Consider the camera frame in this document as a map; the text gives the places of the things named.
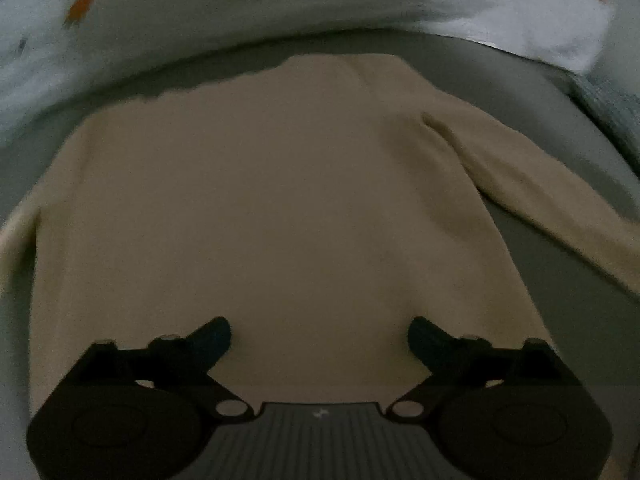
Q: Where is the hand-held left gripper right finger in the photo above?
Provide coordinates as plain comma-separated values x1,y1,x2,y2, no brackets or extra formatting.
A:
386,316,582,419

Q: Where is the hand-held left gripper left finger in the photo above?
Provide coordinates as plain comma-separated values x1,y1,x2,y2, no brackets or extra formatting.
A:
75,316,249,419

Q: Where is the cream knit sweater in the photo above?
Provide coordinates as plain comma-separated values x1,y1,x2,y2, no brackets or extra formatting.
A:
0,52,640,413

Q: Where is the teal textured cloth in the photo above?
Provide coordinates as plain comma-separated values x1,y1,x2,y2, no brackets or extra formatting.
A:
570,72,640,161

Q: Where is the carrot print quilt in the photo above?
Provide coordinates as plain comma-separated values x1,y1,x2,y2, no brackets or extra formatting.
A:
0,0,640,147

